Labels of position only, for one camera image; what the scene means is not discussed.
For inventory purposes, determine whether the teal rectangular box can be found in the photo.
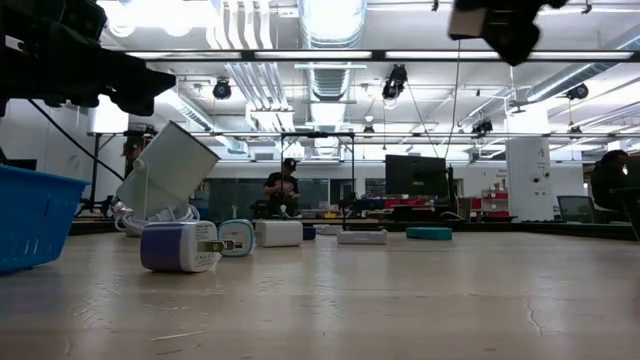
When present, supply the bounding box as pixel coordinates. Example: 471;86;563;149
405;226;454;242

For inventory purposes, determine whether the black aluminium table frame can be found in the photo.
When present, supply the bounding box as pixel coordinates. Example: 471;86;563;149
69;217;640;242

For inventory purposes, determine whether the red parts bin rack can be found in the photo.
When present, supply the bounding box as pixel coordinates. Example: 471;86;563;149
479;188;511;219

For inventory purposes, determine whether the white square pillar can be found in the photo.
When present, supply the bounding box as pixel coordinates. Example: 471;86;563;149
505;107;554;221

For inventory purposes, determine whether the person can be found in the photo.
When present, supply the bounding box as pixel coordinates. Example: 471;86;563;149
589;149;632;211
263;157;301;217

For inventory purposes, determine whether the black overhead beam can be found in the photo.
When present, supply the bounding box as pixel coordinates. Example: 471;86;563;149
108;48;640;63

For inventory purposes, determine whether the purple USB wall charger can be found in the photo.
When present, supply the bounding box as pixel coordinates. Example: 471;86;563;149
139;220;236;274

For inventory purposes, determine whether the white coiled cable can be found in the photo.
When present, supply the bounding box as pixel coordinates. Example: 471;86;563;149
113;204;201;237

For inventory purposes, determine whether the black monitor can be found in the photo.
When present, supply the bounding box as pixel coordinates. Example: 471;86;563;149
384;154;449;199

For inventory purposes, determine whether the black metal frame stand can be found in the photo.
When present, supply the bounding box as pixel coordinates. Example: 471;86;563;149
279;130;357;231

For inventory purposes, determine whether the large white charger block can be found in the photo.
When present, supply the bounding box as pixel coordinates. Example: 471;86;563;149
254;220;305;248

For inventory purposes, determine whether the blue plastic basket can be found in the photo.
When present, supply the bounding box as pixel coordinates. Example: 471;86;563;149
0;164;91;275

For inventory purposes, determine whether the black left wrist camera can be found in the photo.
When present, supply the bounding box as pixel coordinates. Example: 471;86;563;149
0;0;109;49

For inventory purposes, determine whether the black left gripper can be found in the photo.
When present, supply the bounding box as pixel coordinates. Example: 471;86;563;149
0;29;176;119

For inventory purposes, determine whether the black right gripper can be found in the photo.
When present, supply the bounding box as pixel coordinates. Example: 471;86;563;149
452;0;569;66

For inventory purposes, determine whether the blue USB wall charger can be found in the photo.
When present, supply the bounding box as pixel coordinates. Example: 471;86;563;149
217;218;256;258

